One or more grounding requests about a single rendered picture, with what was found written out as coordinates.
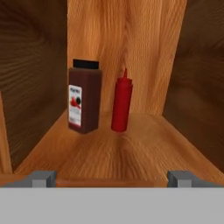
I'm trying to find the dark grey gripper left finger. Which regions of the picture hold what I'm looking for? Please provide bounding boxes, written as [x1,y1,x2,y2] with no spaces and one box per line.
[3,170,58,188]

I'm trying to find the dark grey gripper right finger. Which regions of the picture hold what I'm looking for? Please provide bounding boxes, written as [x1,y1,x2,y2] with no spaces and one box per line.
[167,170,223,188]

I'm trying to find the dark red paprika jar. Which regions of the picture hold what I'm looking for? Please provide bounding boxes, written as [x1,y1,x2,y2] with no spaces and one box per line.
[67,59,103,135]

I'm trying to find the red ketchup bottle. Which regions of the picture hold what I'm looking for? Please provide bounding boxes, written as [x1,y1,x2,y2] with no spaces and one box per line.
[110,67,134,133]

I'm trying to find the wooden cabinet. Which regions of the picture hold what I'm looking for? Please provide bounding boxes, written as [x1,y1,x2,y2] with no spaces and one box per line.
[0,0,224,188]

